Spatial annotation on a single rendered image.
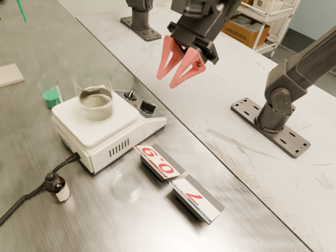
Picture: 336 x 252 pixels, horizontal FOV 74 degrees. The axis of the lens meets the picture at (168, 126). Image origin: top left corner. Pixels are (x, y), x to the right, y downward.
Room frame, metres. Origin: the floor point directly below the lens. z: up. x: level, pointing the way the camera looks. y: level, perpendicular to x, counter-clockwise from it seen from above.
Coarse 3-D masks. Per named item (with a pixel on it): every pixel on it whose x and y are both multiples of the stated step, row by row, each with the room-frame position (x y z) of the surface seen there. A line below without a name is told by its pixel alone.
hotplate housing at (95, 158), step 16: (64, 128) 0.25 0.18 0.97; (128, 128) 0.27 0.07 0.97; (144, 128) 0.30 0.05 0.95; (160, 128) 0.34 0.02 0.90; (80, 144) 0.22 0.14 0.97; (96, 144) 0.22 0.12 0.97; (112, 144) 0.24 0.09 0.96; (128, 144) 0.26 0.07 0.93; (80, 160) 0.22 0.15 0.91; (96, 160) 0.21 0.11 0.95; (112, 160) 0.23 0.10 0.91
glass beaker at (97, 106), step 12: (72, 72) 0.29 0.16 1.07; (84, 72) 0.30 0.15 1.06; (96, 72) 0.31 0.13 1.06; (108, 72) 0.31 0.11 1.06; (84, 84) 0.30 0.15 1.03; (96, 84) 0.31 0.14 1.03; (108, 84) 0.28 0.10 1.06; (84, 96) 0.25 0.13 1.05; (96, 96) 0.26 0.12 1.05; (108, 96) 0.27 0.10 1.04; (84, 108) 0.26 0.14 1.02; (96, 108) 0.26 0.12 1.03; (108, 108) 0.27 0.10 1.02; (96, 120) 0.26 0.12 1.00
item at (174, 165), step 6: (156, 144) 0.30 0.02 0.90; (138, 150) 0.25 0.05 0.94; (156, 150) 0.28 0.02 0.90; (162, 150) 0.28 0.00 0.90; (144, 156) 0.23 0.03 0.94; (162, 156) 0.27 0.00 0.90; (168, 156) 0.27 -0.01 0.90; (144, 162) 0.24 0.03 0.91; (150, 162) 0.22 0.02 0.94; (168, 162) 0.25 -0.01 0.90; (174, 162) 0.26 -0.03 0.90; (150, 168) 0.23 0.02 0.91; (156, 168) 0.21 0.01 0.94; (174, 168) 0.24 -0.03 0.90; (180, 168) 0.25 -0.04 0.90; (156, 174) 0.22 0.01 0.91; (162, 174) 0.20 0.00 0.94; (174, 174) 0.22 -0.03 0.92; (180, 174) 0.23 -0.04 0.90; (168, 180) 0.21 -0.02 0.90
